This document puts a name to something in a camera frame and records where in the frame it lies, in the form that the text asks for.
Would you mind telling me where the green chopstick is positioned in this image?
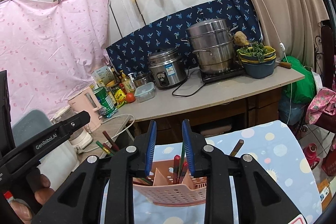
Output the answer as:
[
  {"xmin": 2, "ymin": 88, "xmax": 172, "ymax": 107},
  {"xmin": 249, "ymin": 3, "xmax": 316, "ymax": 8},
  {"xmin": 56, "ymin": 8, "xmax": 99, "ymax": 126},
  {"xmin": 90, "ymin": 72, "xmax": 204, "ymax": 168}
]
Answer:
[
  {"xmin": 178, "ymin": 143, "xmax": 185, "ymax": 181},
  {"xmin": 96, "ymin": 141, "xmax": 113, "ymax": 156}
]

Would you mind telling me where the brown chopstick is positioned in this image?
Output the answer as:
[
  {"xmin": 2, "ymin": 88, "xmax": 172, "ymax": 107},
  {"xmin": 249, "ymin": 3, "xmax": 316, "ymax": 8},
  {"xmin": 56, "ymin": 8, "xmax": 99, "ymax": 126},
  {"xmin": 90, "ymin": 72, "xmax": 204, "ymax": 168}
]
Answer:
[{"xmin": 230, "ymin": 139, "xmax": 244, "ymax": 157}]

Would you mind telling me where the dark maroon chopstick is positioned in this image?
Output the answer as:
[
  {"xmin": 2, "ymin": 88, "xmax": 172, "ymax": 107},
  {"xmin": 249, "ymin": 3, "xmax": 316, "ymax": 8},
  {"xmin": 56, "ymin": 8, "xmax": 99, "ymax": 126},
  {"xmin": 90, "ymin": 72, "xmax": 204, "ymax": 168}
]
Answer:
[
  {"xmin": 102, "ymin": 143, "xmax": 115, "ymax": 155},
  {"xmin": 102, "ymin": 131, "xmax": 120, "ymax": 152}
]

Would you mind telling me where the red chopstick single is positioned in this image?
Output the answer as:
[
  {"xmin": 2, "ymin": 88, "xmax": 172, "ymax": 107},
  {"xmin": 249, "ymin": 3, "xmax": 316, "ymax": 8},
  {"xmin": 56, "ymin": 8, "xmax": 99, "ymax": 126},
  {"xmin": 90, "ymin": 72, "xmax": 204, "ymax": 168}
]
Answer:
[{"xmin": 178, "ymin": 161, "xmax": 188, "ymax": 184}]

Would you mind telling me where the bright red chopstick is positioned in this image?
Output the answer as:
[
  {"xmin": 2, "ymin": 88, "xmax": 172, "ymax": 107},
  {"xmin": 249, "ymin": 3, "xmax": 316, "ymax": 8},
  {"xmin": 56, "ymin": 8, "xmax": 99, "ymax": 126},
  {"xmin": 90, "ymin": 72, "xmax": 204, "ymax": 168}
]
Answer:
[{"xmin": 173, "ymin": 155, "xmax": 181, "ymax": 184}]

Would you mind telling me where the person's left hand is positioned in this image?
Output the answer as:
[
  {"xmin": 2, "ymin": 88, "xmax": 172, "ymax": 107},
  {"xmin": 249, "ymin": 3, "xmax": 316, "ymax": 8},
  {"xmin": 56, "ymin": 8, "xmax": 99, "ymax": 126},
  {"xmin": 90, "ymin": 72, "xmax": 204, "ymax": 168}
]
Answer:
[{"xmin": 1, "ymin": 174, "xmax": 55, "ymax": 223}]

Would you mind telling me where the white dish rack bin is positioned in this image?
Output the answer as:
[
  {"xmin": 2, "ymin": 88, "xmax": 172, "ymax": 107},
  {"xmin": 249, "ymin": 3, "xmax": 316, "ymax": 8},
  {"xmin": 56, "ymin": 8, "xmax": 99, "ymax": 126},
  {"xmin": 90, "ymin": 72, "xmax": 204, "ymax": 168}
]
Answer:
[{"xmin": 11, "ymin": 109, "xmax": 81, "ymax": 192}]

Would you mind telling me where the white blender appliance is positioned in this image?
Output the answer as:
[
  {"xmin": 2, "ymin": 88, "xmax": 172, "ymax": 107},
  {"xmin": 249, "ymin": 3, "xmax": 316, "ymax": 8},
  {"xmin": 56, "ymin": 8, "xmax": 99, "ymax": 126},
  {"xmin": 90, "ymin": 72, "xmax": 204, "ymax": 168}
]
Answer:
[{"xmin": 51, "ymin": 105, "xmax": 94, "ymax": 150}]

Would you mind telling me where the pink perforated utensil holder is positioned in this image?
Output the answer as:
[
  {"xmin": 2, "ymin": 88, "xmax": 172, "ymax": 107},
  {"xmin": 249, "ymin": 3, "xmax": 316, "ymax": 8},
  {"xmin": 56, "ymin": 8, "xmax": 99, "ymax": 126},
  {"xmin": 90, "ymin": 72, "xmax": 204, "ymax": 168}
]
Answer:
[{"xmin": 133, "ymin": 160, "xmax": 207, "ymax": 207}]

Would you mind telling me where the pink electric kettle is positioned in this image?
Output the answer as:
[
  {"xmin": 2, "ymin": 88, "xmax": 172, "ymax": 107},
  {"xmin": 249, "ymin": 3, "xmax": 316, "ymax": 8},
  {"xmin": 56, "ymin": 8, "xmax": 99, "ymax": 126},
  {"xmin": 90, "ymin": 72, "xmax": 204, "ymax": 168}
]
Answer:
[{"xmin": 68, "ymin": 87, "xmax": 102, "ymax": 132}]

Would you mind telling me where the green tin can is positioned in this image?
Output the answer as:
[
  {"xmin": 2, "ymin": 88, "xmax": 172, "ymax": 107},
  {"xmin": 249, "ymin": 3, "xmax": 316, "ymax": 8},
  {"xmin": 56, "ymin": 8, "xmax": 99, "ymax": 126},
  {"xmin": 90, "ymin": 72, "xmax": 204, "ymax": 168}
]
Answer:
[{"xmin": 93, "ymin": 87, "xmax": 117, "ymax": 119}]

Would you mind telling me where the yellow snack packet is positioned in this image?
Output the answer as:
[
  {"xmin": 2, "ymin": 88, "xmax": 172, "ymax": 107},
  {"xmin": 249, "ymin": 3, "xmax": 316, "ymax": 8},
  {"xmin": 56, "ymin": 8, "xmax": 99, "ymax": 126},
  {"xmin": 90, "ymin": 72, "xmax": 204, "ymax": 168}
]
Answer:
[{"xmin": 113, "ymin": 88, "xmax": 126, "ymax": 108}]

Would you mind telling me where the red tomato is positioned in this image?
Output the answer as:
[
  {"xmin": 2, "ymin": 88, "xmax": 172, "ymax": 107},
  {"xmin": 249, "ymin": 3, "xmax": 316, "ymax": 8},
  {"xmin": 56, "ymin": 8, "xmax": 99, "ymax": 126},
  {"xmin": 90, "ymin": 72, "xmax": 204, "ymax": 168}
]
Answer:
[{"xmin": 125, "ymin": 93, "xmax": 136, "ymax": 103}]

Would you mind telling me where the green plastic bag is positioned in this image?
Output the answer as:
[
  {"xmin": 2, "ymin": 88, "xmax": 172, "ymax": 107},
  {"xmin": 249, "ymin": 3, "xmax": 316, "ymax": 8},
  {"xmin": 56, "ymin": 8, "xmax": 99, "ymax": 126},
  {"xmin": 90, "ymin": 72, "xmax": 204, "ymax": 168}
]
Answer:
[{"xmin": 282, "ymin": 56, "xmax": 316, "ymax": 104}]

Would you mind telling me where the pink floral cloth bag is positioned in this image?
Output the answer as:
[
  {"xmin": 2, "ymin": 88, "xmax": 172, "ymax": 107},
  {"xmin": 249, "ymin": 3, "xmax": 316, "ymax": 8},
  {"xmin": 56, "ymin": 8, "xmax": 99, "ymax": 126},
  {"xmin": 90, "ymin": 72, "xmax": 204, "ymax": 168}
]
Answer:
[{"xmin": 305, "ymin": 88, "xmax": 335, "ymax": 124}]

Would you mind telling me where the yellow oil bottle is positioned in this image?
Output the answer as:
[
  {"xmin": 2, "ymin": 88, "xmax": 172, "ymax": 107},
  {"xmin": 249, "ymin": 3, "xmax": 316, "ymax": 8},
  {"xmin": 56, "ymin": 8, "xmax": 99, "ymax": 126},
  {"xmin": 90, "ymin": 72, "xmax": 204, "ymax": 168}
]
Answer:
[{"xmin": 120, "ymin": 70, "xmax": 135, "ymax": 93}]

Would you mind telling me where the pink dotted curtain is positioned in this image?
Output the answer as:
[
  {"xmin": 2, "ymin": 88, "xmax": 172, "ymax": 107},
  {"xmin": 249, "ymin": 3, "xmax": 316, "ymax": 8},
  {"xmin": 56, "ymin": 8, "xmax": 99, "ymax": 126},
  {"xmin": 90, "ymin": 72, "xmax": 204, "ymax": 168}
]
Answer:
[{"xmin": 1, "ymin": 0, "xmax": 109, "ymax": 123}]

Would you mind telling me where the clear food container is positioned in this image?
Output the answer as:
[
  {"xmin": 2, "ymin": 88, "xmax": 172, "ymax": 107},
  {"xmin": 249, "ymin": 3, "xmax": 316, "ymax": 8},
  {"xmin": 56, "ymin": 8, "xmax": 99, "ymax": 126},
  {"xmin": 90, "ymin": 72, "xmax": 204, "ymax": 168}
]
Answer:
[{"xmin": 134, "ymin": 82, "xmax": 156, "ymax": 102}]

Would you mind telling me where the black induction cooktop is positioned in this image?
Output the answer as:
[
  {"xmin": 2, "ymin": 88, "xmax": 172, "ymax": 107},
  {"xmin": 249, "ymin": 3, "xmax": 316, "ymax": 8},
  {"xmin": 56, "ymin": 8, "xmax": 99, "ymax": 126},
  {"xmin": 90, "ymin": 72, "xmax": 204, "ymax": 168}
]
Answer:
[{"xmin": 201, "ymin": 65, "xmax": 245, "ymax": 84}]

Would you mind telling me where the small lidded saucepan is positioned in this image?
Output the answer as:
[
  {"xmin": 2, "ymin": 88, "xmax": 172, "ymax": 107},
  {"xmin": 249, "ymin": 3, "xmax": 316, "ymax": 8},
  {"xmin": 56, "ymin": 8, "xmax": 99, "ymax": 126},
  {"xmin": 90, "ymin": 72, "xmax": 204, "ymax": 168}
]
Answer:
[{"xmin": 133, "ymin": 72, "xmax": 154, "ymax": 87}]

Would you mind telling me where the blue basin with vegetables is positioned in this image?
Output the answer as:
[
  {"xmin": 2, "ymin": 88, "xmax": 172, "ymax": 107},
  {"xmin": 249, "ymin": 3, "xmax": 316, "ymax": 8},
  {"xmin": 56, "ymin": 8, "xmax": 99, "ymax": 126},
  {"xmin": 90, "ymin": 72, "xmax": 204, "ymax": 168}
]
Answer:
[{"xmin": 236, "ymin": 42, "xmax": 276, "ymax": 79}]

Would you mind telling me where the navy floral backsplash cloth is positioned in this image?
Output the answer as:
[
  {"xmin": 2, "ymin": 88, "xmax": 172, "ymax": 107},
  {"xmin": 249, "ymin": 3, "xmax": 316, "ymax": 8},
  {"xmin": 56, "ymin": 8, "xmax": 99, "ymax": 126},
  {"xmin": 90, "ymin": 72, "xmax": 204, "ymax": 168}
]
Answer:
[{"xmin": 106, "ymin": 0, "xmax": 263, "ymax": 74}]

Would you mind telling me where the steel rice cooker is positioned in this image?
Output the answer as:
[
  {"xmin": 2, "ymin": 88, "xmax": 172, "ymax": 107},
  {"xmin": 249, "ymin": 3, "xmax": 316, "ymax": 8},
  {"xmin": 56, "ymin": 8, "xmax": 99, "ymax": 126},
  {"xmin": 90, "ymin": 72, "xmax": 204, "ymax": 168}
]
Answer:
[{"xmin": 148, "ymin": 48, "xmax": 187, "ymax": 89}]

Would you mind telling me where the stacked steel steamer pot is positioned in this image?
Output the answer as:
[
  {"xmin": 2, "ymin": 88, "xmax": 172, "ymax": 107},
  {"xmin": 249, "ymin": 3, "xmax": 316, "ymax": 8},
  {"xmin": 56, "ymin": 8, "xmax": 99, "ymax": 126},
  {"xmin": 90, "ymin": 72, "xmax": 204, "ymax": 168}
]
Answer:
[{"xmin": 181, "ymin": 19, "xmax": 235, "ymax": 75}]

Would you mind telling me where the white power cable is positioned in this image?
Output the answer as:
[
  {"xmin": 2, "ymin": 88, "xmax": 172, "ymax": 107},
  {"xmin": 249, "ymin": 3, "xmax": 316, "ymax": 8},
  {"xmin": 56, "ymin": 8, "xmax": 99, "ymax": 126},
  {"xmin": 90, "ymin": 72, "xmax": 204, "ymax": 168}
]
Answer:
[{"xmin": 76, "ymin": 113, "xmax": 136, "ymax": 155}]

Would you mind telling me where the black power cable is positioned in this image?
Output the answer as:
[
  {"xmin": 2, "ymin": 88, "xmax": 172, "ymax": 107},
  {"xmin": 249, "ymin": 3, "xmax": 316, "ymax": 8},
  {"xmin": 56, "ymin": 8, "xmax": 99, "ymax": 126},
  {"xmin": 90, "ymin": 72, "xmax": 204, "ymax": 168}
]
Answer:
[{"xmin": 171, "ymin": 67, "xmax": 206, "ymax": 97}]

